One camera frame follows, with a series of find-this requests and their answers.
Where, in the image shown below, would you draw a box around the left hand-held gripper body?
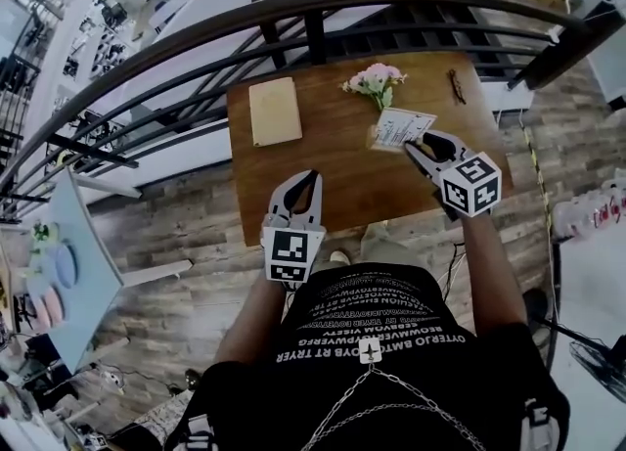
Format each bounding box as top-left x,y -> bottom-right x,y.
262,213 -> 328,290

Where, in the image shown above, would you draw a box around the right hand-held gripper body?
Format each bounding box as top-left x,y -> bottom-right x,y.
437,150 -> 504,220

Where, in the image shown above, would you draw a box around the white printed table card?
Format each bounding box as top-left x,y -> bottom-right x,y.
365,106 -> 438,153

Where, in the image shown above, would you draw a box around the person's left forearm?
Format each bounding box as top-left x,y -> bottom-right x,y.
214,272 -> 294,367

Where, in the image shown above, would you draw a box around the person's right forearm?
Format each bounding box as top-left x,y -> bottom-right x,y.
457,208 -> 529,333

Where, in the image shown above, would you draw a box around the brown wooden table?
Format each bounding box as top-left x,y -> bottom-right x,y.
226,50 -> 514,248

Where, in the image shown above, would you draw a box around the dark folded eyeglasses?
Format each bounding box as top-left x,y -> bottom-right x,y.
447,68 -> 469,106

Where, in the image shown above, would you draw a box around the person's grey trousers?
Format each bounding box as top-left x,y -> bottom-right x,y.
359,236 -> 392,267

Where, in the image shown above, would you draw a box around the beige book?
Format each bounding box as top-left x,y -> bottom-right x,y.
247,76 -> 304,149

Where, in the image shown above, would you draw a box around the pink flower bouquet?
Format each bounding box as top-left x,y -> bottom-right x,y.
340,63 -> 408,113

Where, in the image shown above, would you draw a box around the shrink-wrapped water bottle pack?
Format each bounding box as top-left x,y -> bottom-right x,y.
552,183 -> 626,244

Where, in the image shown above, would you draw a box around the dark metal railing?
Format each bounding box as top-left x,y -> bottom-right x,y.
0,0 -> 626,225

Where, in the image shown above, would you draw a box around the person's black printed t-shirt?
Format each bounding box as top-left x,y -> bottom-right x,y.
165,262 -> 571,451

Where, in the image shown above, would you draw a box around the light blue table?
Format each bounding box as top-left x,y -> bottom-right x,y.
46,167 -> 195,375

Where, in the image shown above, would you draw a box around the black floor fan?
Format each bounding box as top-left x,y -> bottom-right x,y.
522,287 -> 626,396

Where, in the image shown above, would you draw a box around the blue plate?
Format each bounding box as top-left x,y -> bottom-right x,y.
54,242 -> 79,290

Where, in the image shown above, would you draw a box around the pink plate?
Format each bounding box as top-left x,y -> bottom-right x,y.
26,294 -> 50,329
41,286 -> 66,323

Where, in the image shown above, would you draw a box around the silver chain necklace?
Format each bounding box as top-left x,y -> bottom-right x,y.
300,340 -> 485,451

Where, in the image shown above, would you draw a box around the black white backpack strap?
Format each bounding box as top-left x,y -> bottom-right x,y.
183,414 -> 216,451
522,397 -> 561,451

